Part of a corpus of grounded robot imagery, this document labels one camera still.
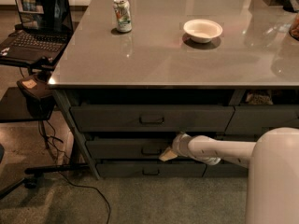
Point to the black open laptop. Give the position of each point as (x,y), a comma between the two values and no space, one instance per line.
(46,28)

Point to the grey drawer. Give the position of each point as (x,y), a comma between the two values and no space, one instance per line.
(140,148)
(225,170)
(182,168)
(258,119)
(237,137)
(152,118)

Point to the black laptop stand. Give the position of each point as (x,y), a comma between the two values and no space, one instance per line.
(13,108)

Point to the green white soda can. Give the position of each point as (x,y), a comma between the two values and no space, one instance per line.
(123,16)

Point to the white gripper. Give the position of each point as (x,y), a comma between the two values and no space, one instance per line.
(179,145)

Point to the white paper bowl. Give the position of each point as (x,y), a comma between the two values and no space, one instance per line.
(202,31)

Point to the snack bag under counter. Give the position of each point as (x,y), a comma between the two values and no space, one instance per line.
(259,98)

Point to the black device with sticky note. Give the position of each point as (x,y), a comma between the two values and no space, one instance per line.
(38,95)

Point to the grey counter cabinet frame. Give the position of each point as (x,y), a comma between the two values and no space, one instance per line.
(69,98)

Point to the brown item at counter edge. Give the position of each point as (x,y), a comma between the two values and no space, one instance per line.
(294,29)

